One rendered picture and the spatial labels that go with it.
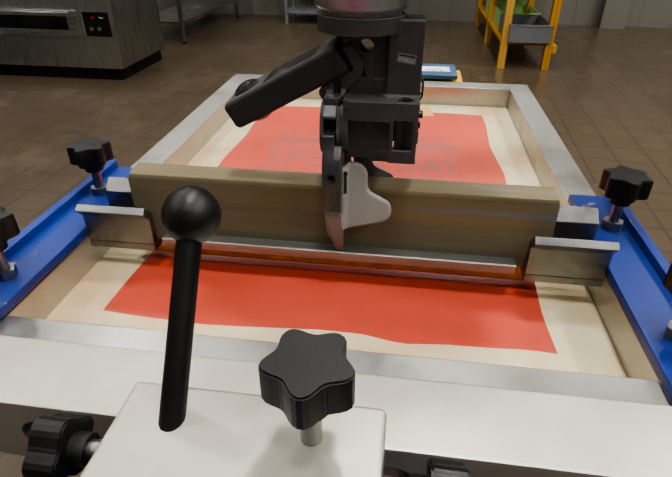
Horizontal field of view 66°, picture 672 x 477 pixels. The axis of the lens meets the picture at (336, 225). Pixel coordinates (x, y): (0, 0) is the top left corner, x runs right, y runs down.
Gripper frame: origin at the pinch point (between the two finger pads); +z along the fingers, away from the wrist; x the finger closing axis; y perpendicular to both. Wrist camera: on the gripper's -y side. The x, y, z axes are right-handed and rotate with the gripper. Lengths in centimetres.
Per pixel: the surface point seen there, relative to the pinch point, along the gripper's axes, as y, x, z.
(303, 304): -2.3, -6.2, 5.3
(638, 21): 297, 708, 93
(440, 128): 12.4, 43.0, 5.3
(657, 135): 174, 308, 101
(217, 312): -10.1, -8.5, 5.3
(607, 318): 25.3, -5.5, 4.5
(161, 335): -11.8, -15.5, 1.8
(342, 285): 1.0, -2.8, 5.3
